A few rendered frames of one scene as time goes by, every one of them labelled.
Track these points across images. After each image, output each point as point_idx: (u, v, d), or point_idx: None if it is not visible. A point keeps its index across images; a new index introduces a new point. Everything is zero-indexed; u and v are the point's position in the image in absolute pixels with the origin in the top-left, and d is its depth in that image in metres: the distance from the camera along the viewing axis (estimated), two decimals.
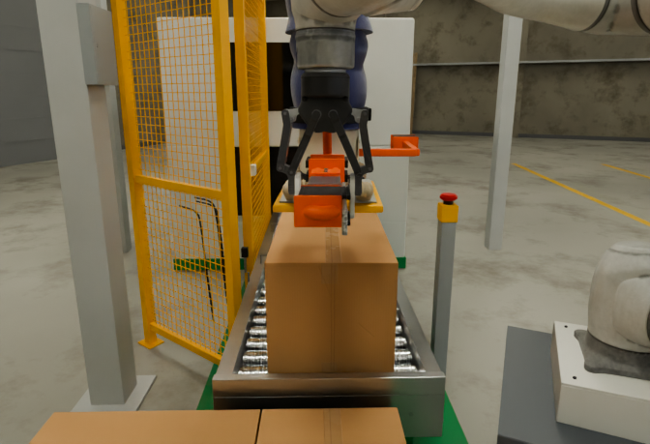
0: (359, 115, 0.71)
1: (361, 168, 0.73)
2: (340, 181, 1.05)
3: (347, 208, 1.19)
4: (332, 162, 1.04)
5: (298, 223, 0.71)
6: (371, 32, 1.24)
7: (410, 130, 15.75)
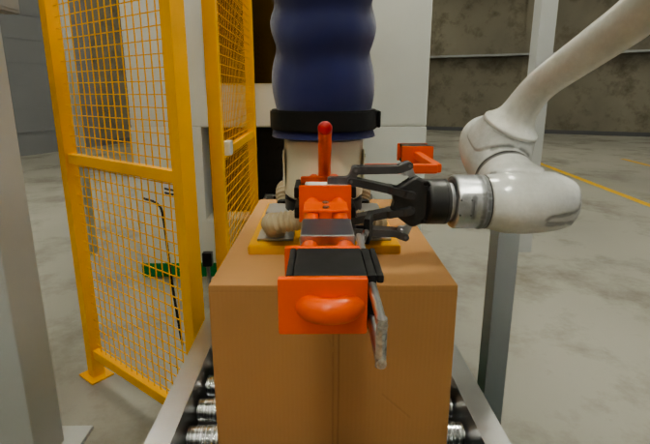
0: (406, 169, 0.74)
1: (354, 176, 0.75)
2: None
3: None
4: (334, 190, 0.71)
5: (286, 328, 0.38)
6: None
7: None
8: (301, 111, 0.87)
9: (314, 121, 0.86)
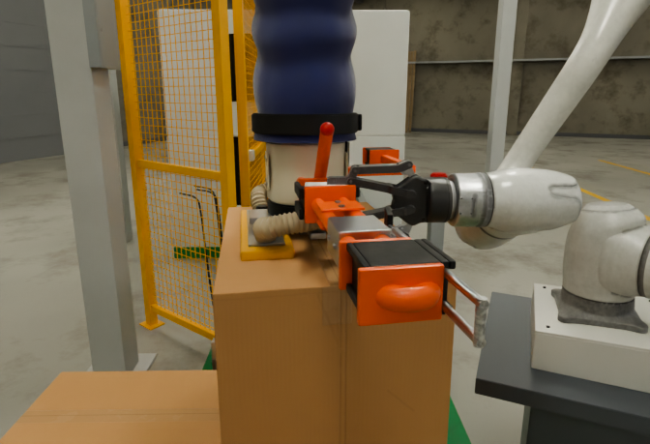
0: (406, 168, 0.74)
1: (353, 176, 0.75)
2: None
3: None
4: (339, 190, 0.72)
5: (367, 319, 0.38)
6: None
7: (409, 128, 15.82)
8: (289, 114, 0.87)
9: (304, 124, 0.86)
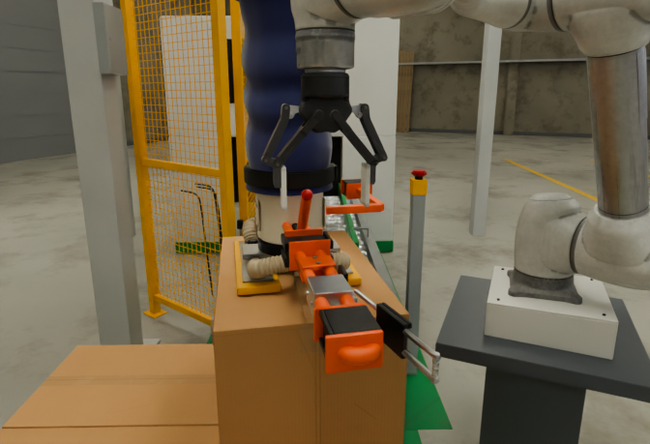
0: (359, 110, 0.72)
1: (375, 158, 0.74)
2: None
3: None
4: (316, 244, 0.90)
5: (331, 370, 0.56)
6: None
7: (407, 128, 16.00)
8: None
9: (288, 180, 1.04)
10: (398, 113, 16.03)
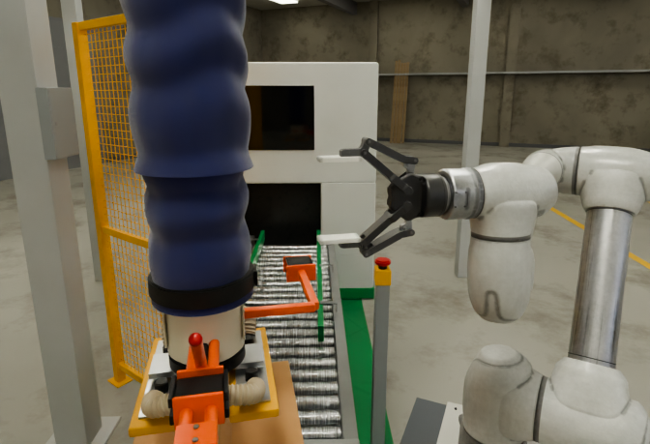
0: (407, 163, 0.77)
1: (365, 148, 0.75)
2: (220, 420, 0.77)
3: (232, 418, 0.91)
4: (206, 399, 0.76)
5: None
6: (251, 167, 0.94)
7: (402, 138, 15.90)
8: (177, 291, 0.90)
9: (191, 300, 0.90)
10: (393, 124, 15.93)
